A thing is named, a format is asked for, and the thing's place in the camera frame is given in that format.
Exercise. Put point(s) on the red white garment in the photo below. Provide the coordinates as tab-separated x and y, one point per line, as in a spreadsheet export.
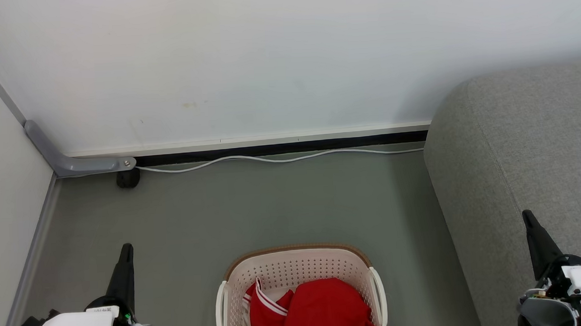
328	305

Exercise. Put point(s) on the grey fabric sofa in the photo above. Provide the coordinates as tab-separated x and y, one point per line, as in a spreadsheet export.
518	146

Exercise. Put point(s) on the black caster wheel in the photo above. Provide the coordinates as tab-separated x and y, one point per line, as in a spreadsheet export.
128	179

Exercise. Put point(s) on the cream perforated laundry basket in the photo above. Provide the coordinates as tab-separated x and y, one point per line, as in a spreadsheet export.
296	267

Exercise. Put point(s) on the white baseboard strip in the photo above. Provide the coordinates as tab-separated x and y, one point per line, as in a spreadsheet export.
249	141

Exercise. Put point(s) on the grey partition bottom rail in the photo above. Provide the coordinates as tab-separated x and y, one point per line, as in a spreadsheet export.
27	266

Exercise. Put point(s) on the grey metal partition foot bracket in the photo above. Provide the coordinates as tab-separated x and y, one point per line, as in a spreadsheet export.
82	165

